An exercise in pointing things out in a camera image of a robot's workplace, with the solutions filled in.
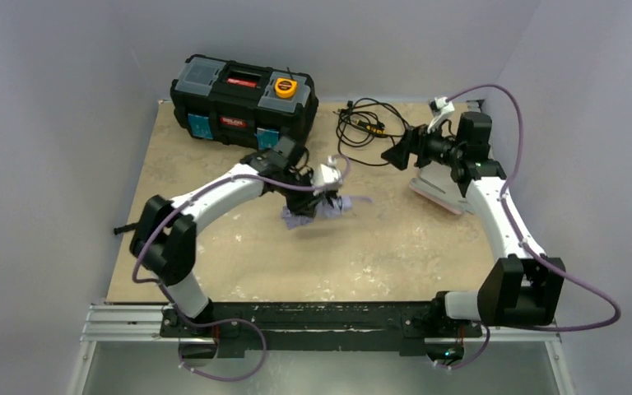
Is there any left blue toolbox latch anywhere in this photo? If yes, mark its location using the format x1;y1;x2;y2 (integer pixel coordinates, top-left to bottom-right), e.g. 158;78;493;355
187;114;214;140

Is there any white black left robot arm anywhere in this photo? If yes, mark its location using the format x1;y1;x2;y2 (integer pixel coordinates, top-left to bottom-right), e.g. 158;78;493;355
129;137;344;325

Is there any right blue toolbox latch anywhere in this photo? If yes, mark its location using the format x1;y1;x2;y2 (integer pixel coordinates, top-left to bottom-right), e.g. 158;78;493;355
255;128;280;150

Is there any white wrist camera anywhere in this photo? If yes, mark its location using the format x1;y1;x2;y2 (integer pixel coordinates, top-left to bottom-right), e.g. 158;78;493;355
427;96;455;133
311;164;343;191

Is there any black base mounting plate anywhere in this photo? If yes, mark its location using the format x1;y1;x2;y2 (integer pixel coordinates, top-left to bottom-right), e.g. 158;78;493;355
160;301;482;360

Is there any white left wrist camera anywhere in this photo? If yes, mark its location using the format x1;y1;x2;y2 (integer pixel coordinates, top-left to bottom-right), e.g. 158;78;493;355
311;164;343;191

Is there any black plastic toolbox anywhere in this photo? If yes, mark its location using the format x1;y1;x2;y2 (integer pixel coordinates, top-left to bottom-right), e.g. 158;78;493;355
170;54;319;151

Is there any blue toolbox latch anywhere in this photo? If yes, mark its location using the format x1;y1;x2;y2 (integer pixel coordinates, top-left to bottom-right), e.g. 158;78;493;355
187;114;214;140
255;128;280;150

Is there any lavender folding umbrella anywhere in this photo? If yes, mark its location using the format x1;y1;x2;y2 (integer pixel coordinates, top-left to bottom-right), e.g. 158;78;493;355
281;195;374;230

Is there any pink umbrella case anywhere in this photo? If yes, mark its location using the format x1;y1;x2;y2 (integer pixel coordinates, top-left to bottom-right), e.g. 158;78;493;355
409;162;474;215

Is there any yellow tape measure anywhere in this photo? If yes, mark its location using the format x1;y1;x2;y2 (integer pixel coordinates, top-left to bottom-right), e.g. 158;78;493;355
273;77;299;100

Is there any black coiled cable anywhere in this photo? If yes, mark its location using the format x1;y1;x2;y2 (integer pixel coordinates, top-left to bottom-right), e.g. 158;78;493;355
333;98;412;167

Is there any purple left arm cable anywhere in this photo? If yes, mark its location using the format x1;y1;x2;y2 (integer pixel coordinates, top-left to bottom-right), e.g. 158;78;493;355
130;154;352;383

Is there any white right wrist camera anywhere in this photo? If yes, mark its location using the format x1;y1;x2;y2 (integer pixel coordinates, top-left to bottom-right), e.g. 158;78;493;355
427;96;455;133

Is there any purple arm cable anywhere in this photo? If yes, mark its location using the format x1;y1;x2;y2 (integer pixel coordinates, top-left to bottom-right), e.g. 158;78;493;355
444;83;621;370
130;154;352;383

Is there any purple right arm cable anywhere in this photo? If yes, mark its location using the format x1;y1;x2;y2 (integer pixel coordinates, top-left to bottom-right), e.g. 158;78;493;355
444;83;621;370

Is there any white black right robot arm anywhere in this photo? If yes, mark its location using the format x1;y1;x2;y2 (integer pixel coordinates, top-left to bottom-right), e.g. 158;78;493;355
381;111;565;328

